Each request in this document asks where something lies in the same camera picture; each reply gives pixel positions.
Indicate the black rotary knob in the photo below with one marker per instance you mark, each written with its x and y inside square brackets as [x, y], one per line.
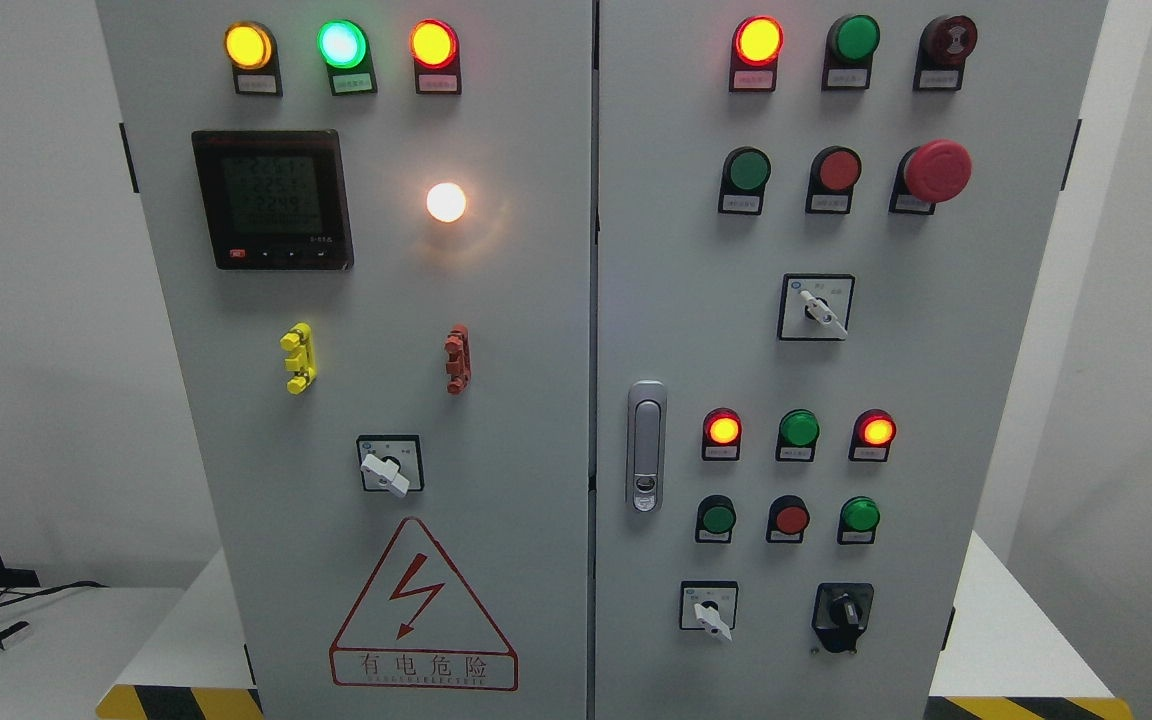
[840, 615]

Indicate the grey electrical cabinet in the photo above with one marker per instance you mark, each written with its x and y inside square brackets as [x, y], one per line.
[589, 138]

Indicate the red terminal block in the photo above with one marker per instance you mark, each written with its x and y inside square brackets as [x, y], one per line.
[458, 363]

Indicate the middle left red light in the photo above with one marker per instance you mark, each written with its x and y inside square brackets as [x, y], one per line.
[721, 435]

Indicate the white glowing lamp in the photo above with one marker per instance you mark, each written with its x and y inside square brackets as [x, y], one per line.
[446, 202]

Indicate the lower green push button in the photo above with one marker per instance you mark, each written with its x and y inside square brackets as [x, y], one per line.
[715, 520]

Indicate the green push button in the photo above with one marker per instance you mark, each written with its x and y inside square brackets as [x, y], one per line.
[715, 520]
[745, 173]

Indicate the middle green light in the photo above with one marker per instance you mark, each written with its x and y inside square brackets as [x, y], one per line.
[797, 436]

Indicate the upper green push button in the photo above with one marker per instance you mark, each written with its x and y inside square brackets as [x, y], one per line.
[745, 173]

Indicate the lower red push button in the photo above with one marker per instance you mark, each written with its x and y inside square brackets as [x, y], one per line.
[788, 518]

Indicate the red push button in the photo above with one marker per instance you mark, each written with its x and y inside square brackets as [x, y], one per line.
[788, 518]
[832, 178]

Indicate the yellow terminal block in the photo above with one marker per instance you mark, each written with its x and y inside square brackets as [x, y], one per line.
[300, 358]

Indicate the middle right red light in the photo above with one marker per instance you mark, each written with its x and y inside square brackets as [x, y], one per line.
[872, 436]

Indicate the red electric hazard sticker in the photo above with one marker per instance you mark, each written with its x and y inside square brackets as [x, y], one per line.
[418, 624]

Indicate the upper red push button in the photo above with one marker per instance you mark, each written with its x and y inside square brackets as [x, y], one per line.
[832, 178]

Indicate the lower right green light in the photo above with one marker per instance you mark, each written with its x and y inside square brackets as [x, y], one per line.
[858, 521]

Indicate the black digital power meter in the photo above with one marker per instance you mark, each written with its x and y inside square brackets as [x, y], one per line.
[275, 199]

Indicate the lit red indicator light left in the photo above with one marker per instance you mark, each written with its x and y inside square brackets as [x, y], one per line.
[435, 50]

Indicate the top right red light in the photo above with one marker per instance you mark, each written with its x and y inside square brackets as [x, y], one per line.
[755, 51]

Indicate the lit green indicator light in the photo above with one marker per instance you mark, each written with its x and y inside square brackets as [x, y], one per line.
[346, 52]

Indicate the red emergency stop button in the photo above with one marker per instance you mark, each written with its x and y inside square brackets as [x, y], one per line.
[936, 171]

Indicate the top right green light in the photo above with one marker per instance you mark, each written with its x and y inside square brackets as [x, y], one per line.
[851, 44]

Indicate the yellow indicator light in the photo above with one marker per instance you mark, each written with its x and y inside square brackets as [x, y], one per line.
[254, 59]

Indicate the small black white dongle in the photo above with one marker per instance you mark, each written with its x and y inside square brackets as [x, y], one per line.
[13, 634]

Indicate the silver door lock handle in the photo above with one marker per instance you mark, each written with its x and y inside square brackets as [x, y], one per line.
[646, 425]

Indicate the left white selector switch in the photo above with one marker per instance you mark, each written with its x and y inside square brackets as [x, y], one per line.
[391, 463]

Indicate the white selector switch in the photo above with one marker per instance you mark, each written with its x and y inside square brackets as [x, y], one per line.
[391, 463]
[708, 606]

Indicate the upper right selector switch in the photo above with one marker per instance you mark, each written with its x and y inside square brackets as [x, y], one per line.
[815, 307]

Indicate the lower white selector switch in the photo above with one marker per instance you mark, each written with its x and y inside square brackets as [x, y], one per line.
[708, 606]

